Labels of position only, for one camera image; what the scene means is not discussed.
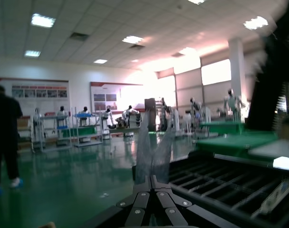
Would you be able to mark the ceiling light panel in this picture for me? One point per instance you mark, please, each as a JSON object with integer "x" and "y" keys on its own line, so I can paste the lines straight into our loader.
{"x": 255, "y": 23}
{"x": 132, "y": 39}
{"x": 188, "y": 51}
{"x": 32, "y": 53}
{"x": 100, "y": 61}
{"x": 42, "y": 20}
{"x": 196, "y": 1}

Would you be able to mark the metal rack with blue bins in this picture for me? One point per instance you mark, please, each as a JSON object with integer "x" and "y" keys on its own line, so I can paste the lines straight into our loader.
{"x": 85, "y": 115}

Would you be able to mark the white humanoid robot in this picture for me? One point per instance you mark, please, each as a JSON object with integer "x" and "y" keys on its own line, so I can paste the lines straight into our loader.
{"x": 61, "y": 110}
{"x": 130, "y": 114}
{"x": 37, "y": 118}
{"x": 196, "y": 109}
{"x": 108, "y": 116}
{"x": 233, "y": 102}
{"x": 84, "y": 110}

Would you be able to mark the clear plastic bag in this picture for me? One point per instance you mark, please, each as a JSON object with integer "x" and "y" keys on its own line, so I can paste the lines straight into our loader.
{"x": 144, "y": 152}

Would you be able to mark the green topped workbench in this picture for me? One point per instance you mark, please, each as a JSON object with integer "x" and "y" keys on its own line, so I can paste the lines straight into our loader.
{"x": 230, "y": 142}

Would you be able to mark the wall poster with photo row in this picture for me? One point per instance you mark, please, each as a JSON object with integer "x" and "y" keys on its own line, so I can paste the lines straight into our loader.
{"x": 40, "y": 104}

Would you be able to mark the long white work table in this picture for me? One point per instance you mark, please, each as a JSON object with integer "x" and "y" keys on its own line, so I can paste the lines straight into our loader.
{"x": 123, "y": 128}

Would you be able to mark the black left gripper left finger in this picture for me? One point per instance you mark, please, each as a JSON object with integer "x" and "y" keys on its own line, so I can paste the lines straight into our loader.
{"x": 132, "y": 209}

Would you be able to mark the ceiling air vent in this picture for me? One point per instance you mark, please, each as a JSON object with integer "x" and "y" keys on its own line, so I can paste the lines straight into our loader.
{"x": 137, "y": 46}
{"x": 177, "y": 55}
{"x": 79, "y": 36}

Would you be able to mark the person in black clothes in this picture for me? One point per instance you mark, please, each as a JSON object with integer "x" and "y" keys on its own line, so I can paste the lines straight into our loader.
{"x": 6, "y": 123}

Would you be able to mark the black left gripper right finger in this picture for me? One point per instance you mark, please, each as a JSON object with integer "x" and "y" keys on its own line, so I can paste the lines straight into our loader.
{"x": 168, "y": 204}

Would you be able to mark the graphics card with silver bracket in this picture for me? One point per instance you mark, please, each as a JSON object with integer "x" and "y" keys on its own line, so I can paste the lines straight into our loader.
{"x": 265, "y": 95}
{"x": 275, "y": 199}

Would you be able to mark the wall poster with red pictures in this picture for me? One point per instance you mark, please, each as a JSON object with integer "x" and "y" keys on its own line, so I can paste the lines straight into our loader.
{"x": 104, "y": 88}

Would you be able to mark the black slotted storage container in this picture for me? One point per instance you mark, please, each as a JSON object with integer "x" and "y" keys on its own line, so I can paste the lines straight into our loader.
{"x": 218, "y": 200}

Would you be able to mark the white metal rack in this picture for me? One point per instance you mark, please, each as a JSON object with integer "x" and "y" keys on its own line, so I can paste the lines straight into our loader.
{"x": 63, "y": 128}

